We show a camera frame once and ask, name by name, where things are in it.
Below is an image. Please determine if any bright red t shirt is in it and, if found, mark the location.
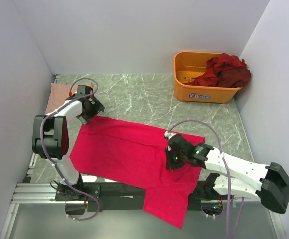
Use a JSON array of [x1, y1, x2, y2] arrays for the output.
[[70, 116, 201, 228]]

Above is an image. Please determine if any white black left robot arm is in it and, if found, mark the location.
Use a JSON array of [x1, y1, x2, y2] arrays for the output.
[[32, 84, 105, 200]]

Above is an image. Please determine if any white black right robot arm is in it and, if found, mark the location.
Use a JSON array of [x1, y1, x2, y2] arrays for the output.
[[165, 132, 289, 214]]

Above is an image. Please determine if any folded pink t shirt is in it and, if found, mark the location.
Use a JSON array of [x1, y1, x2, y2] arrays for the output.
[[45, 82, 95, 114]]

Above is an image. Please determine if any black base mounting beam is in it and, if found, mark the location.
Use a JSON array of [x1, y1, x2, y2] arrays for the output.
[[55, 179, 227, 215]]

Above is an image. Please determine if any dark red crumpled t shirt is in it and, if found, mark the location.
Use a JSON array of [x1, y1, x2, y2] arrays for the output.
[[186, 53, 251, 88]]

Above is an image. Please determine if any orange plastic basket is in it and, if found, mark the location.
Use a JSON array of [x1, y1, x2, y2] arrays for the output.
[[173, 51, 240, 104]]

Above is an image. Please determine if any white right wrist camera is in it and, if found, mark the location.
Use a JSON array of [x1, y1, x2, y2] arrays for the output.
[[164, 131, 176, 140]]

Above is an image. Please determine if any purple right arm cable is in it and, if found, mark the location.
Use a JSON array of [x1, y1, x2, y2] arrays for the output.
[[166, 120, 245, 239]]

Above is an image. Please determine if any aluminium frame rail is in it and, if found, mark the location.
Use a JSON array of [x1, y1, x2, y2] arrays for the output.
[[11, 74, 60, 205]]

